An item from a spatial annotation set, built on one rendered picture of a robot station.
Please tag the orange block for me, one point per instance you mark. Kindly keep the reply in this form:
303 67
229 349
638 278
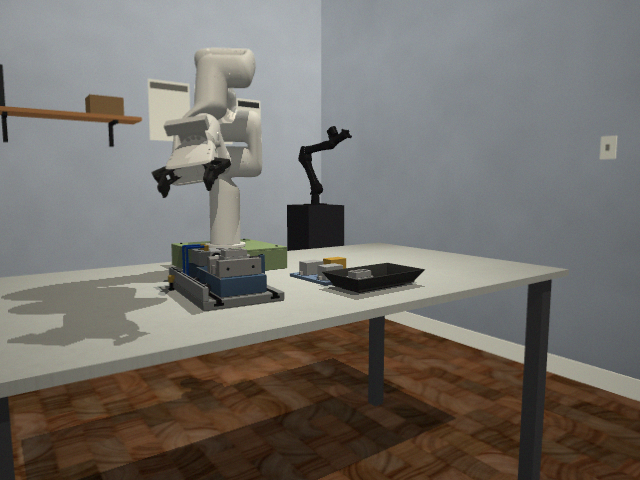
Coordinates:
336 260

